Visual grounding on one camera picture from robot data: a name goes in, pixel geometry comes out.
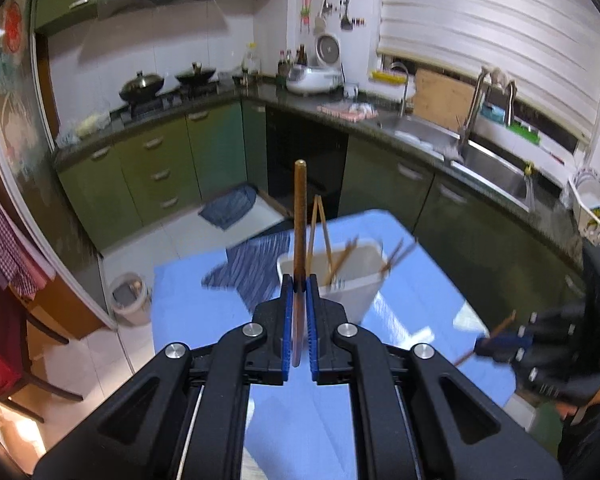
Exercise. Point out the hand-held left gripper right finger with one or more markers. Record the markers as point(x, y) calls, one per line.
point(314, 330)

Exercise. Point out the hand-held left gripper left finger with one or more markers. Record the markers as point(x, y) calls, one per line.
point(285, 325)

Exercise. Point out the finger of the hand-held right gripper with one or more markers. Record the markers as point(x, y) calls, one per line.
point(545, 375)
point(510, 344)

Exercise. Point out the light brown wooden chopstick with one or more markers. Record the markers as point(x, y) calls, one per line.
point(500, 324)

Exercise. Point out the white plastic utensil holder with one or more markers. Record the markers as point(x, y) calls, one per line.
point(355, 290)

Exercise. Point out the bunch of wooden chopsticks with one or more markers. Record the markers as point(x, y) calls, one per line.
point(326, 235)

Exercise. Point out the dark brown wooden chopstick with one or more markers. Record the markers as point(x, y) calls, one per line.
point(300, 220)

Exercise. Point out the person's right forearm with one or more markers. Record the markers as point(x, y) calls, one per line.
point(595, 445)

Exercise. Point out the dark blue striped cloth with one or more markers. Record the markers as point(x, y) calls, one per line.
point(260, 265)

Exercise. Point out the blue tablecloth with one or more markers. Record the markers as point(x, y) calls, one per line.
point(190, 300)

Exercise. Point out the white dish rack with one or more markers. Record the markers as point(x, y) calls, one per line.
point(592, 210)

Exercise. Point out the blue floor rug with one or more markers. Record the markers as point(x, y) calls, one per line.
point(227, 207)

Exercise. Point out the beige trash bin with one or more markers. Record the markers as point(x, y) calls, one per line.
point(130, 310)

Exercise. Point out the green base cabinets under sink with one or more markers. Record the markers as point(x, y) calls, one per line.
point(420, 210)

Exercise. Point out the stainless steel sink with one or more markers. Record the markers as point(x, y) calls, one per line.
point(495, 170)

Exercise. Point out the black built-in appliance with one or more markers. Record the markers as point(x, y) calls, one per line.
point(305, 150)

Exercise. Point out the green base cabinets with drawers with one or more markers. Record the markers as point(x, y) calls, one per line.
point(150, 165)

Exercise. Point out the pink dish cloth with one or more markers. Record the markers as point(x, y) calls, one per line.
point(347, 112)

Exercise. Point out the teal plastic box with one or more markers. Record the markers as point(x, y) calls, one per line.
point(495, 114)

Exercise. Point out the dark stone countertop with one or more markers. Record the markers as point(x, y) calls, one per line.
point(300, 102)

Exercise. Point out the tall steel faucet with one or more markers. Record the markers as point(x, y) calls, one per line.
point(472, 110)

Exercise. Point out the small white cup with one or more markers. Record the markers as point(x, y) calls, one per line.
point(351, 91)

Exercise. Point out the white rice cooker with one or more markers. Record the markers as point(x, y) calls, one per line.
point(312, 80)

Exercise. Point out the black gas stove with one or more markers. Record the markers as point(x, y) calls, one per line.
point(170, 97)

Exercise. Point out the curved chrome faucet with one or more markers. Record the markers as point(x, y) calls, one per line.
point(405, 90)

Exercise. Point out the wooden cutting board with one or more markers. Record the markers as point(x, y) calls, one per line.
point(442, 95)

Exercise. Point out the red cap sauce bottle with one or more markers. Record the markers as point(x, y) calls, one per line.
point(283, 65)

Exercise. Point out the clear oil bottle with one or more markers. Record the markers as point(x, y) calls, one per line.
point(251, 62)

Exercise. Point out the dark sauce bottle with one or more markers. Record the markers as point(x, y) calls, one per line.
point(302, 56)

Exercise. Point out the black wok with lid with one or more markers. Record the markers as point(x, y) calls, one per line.
point(141, 85)

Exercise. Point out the clear plastic bag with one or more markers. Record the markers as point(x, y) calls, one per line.
point(87, 125)

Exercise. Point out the dark red wooden chair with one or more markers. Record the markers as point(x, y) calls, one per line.
point(5, 370)

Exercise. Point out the red checkered apron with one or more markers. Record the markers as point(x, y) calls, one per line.
point(5, 245)

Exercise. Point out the white window blind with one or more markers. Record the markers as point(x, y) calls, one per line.
point(490, 25)

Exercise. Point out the hanging black spatula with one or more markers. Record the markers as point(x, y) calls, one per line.
point(347, 15)

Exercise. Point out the hanging metal ladle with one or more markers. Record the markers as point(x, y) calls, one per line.
point(323, 10)

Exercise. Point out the frosted glass sliding door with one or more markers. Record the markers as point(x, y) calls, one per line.
point(25, 135)

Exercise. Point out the red paper decoration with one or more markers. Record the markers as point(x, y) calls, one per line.
point(13, 25)

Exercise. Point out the pink wall decoration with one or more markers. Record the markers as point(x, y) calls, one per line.
point(306, 10)

